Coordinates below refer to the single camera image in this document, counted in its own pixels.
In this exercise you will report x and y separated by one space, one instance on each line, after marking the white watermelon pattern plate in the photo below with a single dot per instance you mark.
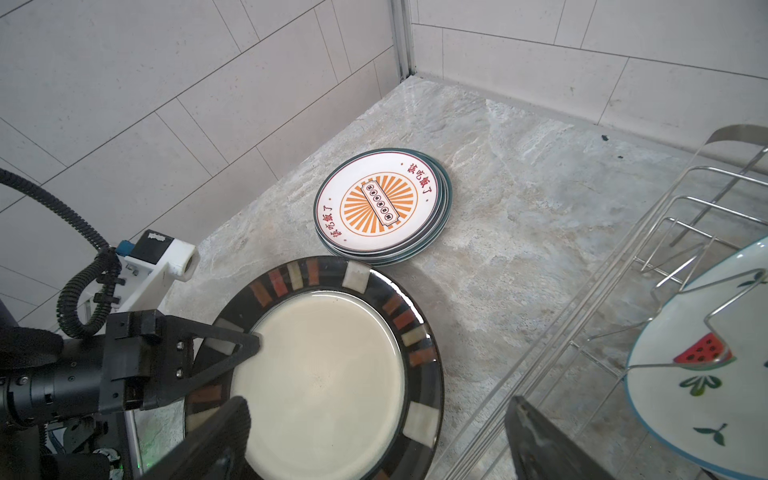
697 373

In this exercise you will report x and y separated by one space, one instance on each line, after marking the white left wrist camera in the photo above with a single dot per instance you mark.
150 266

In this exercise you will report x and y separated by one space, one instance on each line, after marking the small sunburst plate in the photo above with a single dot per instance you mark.
383 206

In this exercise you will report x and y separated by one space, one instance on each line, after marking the metal wire dish rack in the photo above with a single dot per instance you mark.
575 372

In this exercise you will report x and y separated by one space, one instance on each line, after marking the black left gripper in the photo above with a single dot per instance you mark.
144 360

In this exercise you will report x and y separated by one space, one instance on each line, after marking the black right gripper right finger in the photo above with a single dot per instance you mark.
540 450

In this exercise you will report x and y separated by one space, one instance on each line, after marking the dark rimmed checkered plate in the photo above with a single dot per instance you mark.
348 381

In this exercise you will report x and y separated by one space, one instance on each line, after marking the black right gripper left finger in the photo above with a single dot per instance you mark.
215 450

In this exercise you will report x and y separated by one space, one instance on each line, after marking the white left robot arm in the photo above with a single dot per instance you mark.
96 446

